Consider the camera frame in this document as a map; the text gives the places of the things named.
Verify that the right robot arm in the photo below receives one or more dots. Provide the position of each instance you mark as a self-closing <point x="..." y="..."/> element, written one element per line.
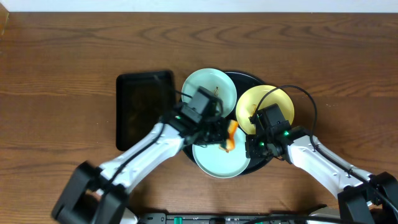
<point x="362" y="196"/>

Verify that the yellow and green sponge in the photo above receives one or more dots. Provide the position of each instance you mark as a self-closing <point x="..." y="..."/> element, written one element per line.
<point x="229" y="143"/>

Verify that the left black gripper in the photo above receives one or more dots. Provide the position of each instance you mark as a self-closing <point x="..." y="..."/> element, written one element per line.
<point x="216" y="134"/>

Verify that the yellow plate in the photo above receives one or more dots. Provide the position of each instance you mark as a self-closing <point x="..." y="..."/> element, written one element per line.
<point x="249" y="100"/>

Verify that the light blue plate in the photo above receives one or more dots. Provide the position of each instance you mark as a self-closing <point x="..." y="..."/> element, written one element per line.
<point x="220" y="164"/>
<point x="215" y="81"/>

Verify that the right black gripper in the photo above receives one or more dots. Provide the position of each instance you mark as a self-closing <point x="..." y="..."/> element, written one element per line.
<point x="254" y="150"/>

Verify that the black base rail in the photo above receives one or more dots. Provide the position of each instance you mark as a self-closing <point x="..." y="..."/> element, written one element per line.
<point x="165" y="217"/>

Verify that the black rectangular water tray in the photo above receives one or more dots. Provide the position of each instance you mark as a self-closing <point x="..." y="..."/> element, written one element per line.
<point x="141" y="99"/>

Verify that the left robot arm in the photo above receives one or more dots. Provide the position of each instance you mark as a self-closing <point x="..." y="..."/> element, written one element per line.
<point x="101" y="194"/>

